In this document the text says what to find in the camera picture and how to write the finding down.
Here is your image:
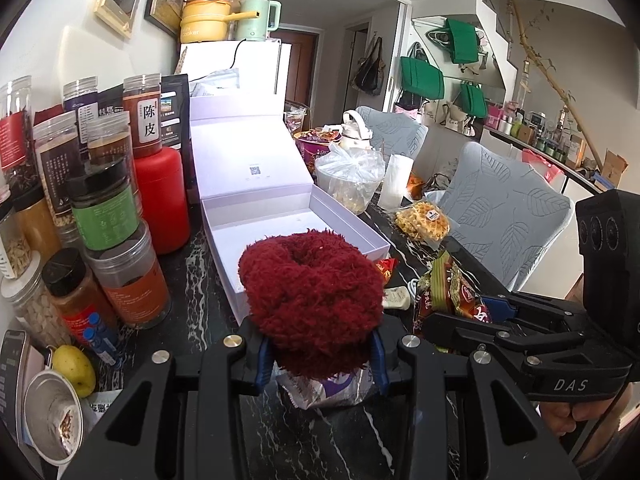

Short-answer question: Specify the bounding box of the red gold candy packet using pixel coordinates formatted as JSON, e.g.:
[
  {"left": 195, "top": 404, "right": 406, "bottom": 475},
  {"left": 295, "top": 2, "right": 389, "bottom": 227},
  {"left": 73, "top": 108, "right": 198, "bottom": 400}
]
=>
[{"left": 375, "top": 258, "right": 398, "bottom": 287}]

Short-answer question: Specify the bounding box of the white kettle with handle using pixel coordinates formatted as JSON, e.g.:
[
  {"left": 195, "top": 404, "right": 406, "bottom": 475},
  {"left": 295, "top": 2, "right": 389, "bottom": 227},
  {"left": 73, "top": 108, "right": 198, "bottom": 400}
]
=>
[{"left": 340, "top": 110, "right": 373, "bottom": 150}]

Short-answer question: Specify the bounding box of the orange label clear jar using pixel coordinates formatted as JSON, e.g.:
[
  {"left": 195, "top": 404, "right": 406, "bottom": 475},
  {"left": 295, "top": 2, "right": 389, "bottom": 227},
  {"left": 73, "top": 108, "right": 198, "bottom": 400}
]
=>
[{"left": 84, "top": 220, "right": 171, "bottom": 330}]

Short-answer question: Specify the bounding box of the silver purple snack packet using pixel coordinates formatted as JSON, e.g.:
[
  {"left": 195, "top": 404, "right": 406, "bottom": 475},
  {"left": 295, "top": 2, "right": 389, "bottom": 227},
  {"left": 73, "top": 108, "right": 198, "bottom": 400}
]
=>
[{"left": 274, "top": 366, "right": 374, "bottom": 410}]

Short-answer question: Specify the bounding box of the open lavender gift box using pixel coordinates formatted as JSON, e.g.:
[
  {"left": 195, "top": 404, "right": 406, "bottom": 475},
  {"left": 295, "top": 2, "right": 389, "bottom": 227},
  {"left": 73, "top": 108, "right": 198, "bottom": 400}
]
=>
[{"left": 190, "top": 96, "right": 390, "bottom": 321}]

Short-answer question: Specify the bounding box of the grey leaf-pattern chair far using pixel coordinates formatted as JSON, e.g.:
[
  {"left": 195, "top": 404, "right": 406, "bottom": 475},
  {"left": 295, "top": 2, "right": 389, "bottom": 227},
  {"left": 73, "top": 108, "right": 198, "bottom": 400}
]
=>
[{"left": 356, "top": 106, "right": 428, "bottom": 160}]

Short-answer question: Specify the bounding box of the black printed snack bag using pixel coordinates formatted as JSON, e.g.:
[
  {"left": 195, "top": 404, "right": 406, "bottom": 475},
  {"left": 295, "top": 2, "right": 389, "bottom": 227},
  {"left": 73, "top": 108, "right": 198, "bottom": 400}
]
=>
[{"left": 98, "top": 75, "right": 190, "bottom": 172}]

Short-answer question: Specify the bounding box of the green tote bag left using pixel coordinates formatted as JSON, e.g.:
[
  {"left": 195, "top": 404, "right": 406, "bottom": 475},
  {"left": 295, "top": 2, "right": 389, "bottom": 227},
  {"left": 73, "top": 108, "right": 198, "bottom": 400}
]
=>
[{"left": 400, "top": 41, "right": 445, "bottom": 100}]

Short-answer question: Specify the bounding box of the dark red fluffy scrunchie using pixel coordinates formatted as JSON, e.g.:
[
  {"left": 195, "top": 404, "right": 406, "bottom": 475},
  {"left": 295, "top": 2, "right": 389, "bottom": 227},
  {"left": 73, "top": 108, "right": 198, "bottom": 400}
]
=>
[{"left": 238, "top": 230, "right": 384, "bottom": 380}]

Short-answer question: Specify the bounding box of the jar with chenpi label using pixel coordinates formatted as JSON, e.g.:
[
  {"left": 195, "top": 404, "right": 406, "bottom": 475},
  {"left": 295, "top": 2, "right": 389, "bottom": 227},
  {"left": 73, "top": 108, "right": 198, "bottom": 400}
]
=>
[{"left": 122, "top": 74, "right": 162, "bottom": 158}]

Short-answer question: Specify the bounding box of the green label black-lid jar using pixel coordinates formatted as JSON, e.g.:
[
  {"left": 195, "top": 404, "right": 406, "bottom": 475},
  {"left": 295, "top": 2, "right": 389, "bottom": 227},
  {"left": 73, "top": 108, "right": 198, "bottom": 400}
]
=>
[{"left": 66, "top": 156, "right": 139, "bottom": 252}]

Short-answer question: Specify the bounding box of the cream lotion tube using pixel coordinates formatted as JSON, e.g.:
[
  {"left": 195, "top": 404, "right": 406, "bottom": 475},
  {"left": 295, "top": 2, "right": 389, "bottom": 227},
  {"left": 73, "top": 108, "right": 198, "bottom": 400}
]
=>
[{"left": 382, "top": 286, "right": 411, "bottom": 311}]

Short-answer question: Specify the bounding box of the purple instant noodle bowl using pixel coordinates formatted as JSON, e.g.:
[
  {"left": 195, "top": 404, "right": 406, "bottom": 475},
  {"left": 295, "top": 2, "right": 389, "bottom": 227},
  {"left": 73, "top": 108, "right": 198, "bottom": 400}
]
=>
[{"left": 292, "top": 128, "right": 342, "bottom": 174}]

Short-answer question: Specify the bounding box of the bowl in clear plastic bag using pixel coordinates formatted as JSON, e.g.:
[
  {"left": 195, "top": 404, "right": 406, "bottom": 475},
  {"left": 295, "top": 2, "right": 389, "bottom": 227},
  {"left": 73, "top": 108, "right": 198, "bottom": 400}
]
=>
[{"left": 314, "top": 142, "right": 386, "bottom": 214}]

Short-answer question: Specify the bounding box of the clear jar of seeds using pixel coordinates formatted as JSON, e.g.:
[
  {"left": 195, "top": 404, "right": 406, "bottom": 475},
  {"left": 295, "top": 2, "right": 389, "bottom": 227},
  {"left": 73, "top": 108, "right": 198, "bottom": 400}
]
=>
[{"left": 1, "top": 252, "right": 72, "bottom": 347}]

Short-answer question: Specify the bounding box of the green tote bag top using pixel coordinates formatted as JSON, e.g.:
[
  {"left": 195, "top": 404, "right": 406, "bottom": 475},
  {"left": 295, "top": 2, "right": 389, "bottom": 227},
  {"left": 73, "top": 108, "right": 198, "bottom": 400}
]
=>
[{"left": 426, "top": 18, "right": 478, "bottom": 64}]

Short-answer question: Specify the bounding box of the black hanging handbag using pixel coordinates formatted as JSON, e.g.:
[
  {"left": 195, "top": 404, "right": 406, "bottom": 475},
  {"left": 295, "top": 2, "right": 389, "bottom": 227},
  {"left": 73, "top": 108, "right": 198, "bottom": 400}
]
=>
[{"left": 352, "top": 36, "right": 385, "bottom": 96}]

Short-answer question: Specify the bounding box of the green tote bag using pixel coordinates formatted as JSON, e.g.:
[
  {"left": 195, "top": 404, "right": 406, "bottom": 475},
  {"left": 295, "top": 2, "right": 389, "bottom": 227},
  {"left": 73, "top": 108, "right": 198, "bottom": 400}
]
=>
[
  {"left": 426, "top": 18, "right": 478, "bottom": 64},
  {"left": 458, "top": 81, "right": 488, "bottom": 119},
  {"left": 400, "top": 41, "right": 445, "bottom": 100}
]

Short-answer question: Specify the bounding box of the white refrigerator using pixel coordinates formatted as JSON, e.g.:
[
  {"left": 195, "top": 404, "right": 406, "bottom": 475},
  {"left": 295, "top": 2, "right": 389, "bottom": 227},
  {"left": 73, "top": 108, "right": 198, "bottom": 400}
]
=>
[{"left": 177, "top": 39, "right": 291, "bottom": 96}]

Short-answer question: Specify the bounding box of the red plastic bottle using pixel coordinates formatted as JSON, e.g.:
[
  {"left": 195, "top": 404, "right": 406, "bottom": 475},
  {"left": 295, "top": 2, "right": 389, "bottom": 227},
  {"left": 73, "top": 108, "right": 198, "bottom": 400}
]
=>
[{"left": 134, "top": 148, "right": 191, "bottom": 255}]

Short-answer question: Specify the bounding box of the yellow framed wall panel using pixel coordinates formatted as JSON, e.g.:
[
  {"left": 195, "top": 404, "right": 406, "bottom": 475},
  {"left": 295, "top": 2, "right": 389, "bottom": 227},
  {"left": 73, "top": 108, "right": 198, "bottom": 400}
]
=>
[{"left": 93, "top": 0, "right": 140, "bottom": 39}]

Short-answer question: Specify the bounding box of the spice jar black lid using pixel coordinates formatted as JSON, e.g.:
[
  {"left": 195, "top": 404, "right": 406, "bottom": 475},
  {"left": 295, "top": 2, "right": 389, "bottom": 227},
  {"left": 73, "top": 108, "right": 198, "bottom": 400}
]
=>
[{"left": 41, "top": 247, "right": 118, "bottom": 346}]

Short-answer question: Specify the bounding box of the green red snack packet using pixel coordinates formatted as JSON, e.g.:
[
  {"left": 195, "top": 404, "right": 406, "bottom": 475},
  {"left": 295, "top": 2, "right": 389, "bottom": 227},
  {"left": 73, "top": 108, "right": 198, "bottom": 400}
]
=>
[{"left": 413, "top": 252, "right": 492, "bottom": 337}]

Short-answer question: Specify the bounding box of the green tote bag right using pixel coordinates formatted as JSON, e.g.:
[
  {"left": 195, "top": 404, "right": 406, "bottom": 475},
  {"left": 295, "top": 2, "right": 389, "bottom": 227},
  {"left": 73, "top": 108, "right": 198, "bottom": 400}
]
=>
[{"left": 458, "top": 81, "right": 488, "bottom": 119}]

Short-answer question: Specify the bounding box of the grey leaf-pattern chair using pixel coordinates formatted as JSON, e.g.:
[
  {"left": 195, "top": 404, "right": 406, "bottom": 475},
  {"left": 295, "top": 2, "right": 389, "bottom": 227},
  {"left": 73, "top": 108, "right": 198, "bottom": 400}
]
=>
[
  {"left": 356, "top": 106, "right": 428, "bottom": 160},
  {"left": 437, "top": 142, "right": 574, "bottom": 292}
]

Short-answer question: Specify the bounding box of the mint green kettle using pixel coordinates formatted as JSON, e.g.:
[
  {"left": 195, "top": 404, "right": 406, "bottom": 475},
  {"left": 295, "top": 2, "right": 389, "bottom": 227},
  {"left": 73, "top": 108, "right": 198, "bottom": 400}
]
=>
[{"left": 235, "top": 0, "right": 282, "bottom": 41}]

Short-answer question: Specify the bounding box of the yellow enamel pot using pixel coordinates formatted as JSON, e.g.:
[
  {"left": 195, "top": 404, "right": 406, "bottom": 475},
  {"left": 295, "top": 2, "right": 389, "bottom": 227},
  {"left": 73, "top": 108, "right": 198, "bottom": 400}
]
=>
[{"left": 180, "top": 0, "right": 260, "bottom": 44}]

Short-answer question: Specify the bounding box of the bag of fried snacks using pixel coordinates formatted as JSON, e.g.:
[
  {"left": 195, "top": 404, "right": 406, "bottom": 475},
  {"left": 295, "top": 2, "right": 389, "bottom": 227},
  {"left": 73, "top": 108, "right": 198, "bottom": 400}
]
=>
[{"left": 395, "top": 202, "right": 450, "bottom": 243}]

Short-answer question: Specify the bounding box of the metal lined paper cup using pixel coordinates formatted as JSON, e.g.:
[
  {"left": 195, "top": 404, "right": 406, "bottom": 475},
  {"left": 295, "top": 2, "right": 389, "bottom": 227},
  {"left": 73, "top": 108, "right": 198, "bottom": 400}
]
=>
[{"left": 24, "top": 370, "right": 85, "bottom": 467}]

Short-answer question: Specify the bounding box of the grey leaf-pattern chair near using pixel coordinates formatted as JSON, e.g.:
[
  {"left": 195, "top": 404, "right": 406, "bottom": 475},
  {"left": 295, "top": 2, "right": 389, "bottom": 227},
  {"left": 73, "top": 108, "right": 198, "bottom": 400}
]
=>
[{"left": 437, "top": 142, "right": 574, "bottom": 292}]

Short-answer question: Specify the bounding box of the person's hand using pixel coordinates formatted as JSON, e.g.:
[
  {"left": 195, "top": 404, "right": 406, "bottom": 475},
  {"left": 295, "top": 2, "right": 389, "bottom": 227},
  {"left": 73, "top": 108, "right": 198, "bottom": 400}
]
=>
[{"left": 539, "top": 400, "right": 611, "bottom": 437}]

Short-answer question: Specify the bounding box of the yellow lemon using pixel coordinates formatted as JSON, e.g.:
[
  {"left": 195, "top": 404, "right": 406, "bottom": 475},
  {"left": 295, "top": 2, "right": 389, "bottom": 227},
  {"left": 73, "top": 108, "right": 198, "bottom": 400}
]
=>
[{"left": 51, "top": 344, "right": 96, "bottom": 399}]

